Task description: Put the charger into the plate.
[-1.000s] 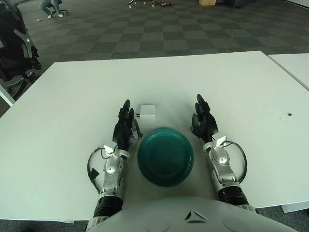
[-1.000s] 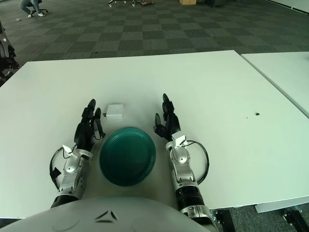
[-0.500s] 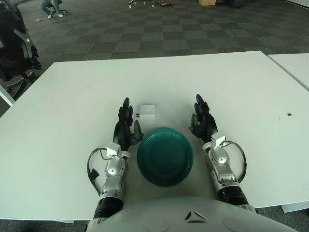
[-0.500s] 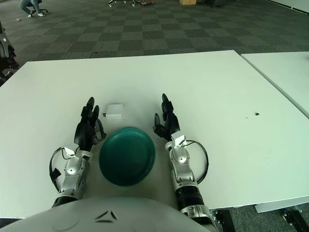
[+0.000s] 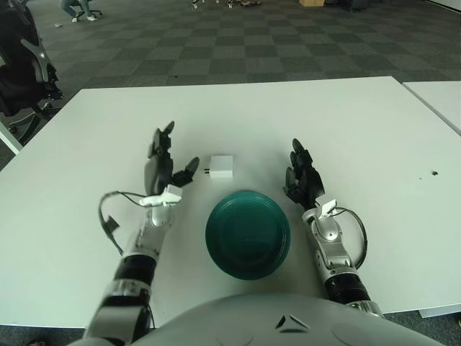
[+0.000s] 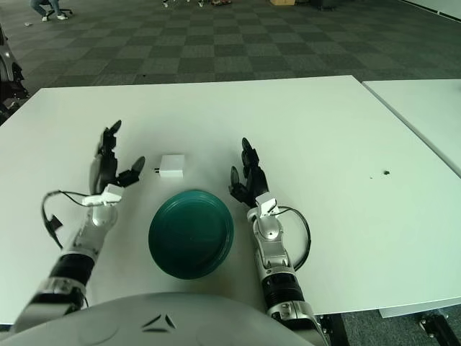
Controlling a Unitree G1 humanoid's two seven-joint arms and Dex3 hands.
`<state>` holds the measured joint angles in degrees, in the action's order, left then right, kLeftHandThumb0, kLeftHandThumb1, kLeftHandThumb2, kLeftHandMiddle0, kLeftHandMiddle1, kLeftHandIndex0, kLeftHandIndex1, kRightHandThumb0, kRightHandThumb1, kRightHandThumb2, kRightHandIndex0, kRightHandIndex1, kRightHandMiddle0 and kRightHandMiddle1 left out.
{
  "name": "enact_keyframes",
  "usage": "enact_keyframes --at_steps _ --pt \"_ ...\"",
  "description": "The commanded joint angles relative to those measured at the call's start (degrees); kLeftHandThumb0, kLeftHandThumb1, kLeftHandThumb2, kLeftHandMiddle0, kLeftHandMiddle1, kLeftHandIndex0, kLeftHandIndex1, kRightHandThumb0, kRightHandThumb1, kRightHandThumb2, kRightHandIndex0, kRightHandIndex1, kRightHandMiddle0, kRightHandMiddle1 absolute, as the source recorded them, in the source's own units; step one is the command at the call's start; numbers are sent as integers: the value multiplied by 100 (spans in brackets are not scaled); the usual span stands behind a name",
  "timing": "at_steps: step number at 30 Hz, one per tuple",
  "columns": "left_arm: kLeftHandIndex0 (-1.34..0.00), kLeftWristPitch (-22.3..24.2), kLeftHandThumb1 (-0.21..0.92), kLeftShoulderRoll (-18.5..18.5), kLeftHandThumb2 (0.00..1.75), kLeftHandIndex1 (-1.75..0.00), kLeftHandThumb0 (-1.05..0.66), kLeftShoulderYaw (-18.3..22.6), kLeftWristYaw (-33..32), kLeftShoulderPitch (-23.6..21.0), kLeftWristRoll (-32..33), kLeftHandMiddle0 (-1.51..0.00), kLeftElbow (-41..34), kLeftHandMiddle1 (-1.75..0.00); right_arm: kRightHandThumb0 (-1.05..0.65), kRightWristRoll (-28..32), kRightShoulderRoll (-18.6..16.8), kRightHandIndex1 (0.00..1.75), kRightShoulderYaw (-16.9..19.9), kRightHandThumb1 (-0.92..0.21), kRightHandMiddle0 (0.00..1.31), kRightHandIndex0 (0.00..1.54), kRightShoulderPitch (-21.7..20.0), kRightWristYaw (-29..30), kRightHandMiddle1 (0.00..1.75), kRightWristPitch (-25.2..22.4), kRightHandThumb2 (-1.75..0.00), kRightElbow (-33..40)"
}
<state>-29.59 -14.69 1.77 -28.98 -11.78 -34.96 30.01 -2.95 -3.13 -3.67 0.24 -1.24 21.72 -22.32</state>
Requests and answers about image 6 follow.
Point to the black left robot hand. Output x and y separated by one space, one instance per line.
106 169

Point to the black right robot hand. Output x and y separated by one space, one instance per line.
254 180

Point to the white charger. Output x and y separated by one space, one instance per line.
172 166

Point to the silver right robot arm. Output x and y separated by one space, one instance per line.
273 252

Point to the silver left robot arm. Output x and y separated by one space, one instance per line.
77 252

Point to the green plate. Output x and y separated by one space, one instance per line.
191 234

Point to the grey robot torso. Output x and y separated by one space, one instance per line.
155 324

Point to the seated person in jeans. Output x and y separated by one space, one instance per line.
39 7

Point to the cardboard box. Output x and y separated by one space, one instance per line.
282 2

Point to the black table frame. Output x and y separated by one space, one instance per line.
437 328

